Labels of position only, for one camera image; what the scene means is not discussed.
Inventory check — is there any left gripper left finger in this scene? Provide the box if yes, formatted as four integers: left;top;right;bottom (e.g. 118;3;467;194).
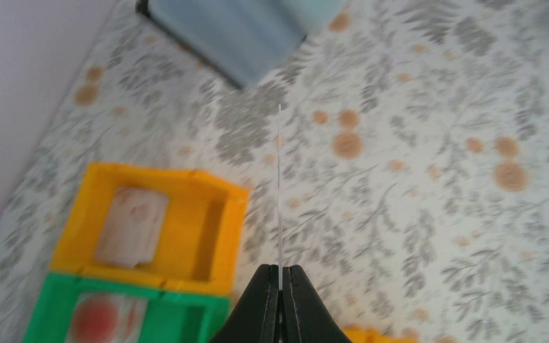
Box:
210;264;280;343

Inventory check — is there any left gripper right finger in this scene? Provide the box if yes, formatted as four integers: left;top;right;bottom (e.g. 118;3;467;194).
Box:
281;265;349;343

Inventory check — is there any pale card in orange bin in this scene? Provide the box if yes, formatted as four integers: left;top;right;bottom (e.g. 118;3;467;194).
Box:
94;187;169;268

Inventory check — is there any red patterned card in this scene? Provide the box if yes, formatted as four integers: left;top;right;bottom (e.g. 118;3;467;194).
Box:
65;292;148;343

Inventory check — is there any near orange storage bin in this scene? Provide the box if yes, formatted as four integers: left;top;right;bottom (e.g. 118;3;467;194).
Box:
342;327;416;343

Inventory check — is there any orange storage bin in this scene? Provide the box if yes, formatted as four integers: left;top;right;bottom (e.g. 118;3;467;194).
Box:
49;162;249;296
342;327;416;343

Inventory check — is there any far orange storage bin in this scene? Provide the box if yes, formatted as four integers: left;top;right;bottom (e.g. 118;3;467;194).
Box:
49;162;249;296

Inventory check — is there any green storage bin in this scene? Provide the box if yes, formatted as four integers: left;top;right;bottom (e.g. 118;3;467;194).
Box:
23;273;230;342

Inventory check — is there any floral table mat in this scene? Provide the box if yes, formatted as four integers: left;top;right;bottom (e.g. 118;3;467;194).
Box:
0;1;549;342

